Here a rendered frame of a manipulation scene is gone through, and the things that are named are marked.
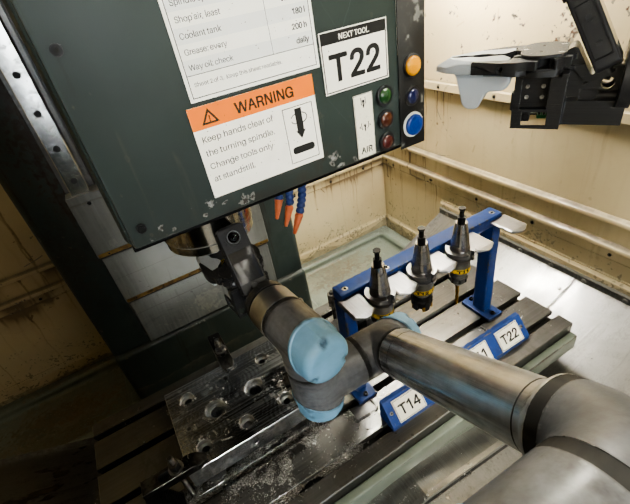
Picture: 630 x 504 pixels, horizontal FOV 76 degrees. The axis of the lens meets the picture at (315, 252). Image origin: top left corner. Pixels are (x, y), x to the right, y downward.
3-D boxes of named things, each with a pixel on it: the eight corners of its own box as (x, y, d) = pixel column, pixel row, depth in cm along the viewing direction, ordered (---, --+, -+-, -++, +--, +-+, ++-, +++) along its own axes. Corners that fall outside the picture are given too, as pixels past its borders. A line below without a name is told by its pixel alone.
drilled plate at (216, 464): (315, 413, 93) (312, 400, 90) (196, 487, 84) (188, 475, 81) (273, 351, 111) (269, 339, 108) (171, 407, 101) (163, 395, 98)
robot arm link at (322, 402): (372, 399, 64) (367, 353, 58) (311, 437, 60) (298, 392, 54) (346, 366, 70) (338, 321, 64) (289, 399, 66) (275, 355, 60)
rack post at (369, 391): (377, 394, 99) (368, 306, 82) (360, 405, 98) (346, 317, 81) (354, 367, 107) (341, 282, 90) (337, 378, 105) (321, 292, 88)
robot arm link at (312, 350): (310, 401, 53) (298, 358, 48) (268, 353, 61) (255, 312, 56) (355, 368, 56) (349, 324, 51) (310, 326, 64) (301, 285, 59)
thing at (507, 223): (531, 227, 94) (531, 224, 93) (515, 236, 92) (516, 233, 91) (505, 216, 99) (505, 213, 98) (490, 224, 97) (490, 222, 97)
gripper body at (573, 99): (502, 128, 49) (623, 132, 43) (511, 52, 44) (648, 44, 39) (512, 108, 54) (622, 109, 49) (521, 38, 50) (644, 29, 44)
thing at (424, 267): (424, 259, 87) (424, 233, 84) (436, 270, 84) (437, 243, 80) (406, 266, 86) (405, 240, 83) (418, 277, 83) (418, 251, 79)
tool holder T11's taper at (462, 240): (457, 240, 91) (458, 214, 88) (474, 247, 88) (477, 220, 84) (444, 248, 89) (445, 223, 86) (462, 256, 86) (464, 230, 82)
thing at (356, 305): (379, 312, 79) (379, 309, 78) (357, 325, 77) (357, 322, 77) (359, 294, 84) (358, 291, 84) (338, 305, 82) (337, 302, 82)
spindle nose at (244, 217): (228, 202, 82) (211, 145, 75) (271, 227, 71) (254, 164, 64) (154, 236, 75) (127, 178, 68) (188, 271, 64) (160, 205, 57)
